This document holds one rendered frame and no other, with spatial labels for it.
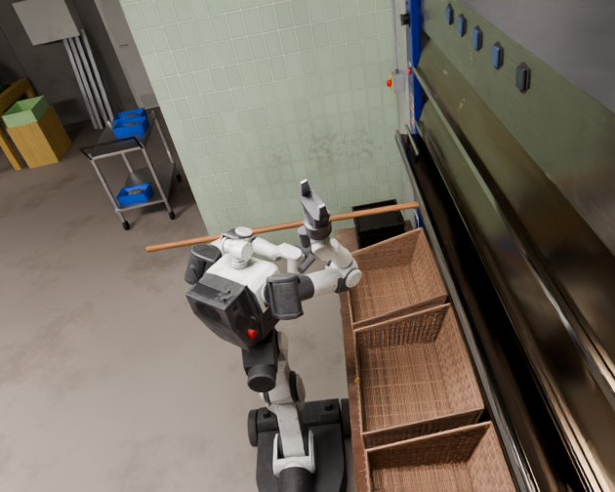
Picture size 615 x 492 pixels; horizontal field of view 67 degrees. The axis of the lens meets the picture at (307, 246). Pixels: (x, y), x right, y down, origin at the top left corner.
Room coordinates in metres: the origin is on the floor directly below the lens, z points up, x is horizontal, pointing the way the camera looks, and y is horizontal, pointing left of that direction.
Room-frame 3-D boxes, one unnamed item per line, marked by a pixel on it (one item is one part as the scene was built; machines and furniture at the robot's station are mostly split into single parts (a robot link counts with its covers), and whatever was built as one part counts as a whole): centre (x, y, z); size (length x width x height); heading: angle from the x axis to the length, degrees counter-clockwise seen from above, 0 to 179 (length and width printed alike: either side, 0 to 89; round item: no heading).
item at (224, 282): (1.33, 0.30, 1.26); 0.34 x 0.30 x 0.36; 49
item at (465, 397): (1.23, -0.32, 0.72); 0.56 x 0.49 x 0.28; 171
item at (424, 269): (1.81, -0.39, 0.72); 0.56 x 0.49 x 0.28; 174
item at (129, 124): (4.60, 1.55, 0.50); 1.05 x 0.61 x 0.99; 5
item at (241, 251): (1.37, 0.25, 1.46); 0.10 x 0.07 x 0.09; 49
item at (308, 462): (1.24, 0.29, 0.28); 0.21 x 0.20 x 0.13; 173
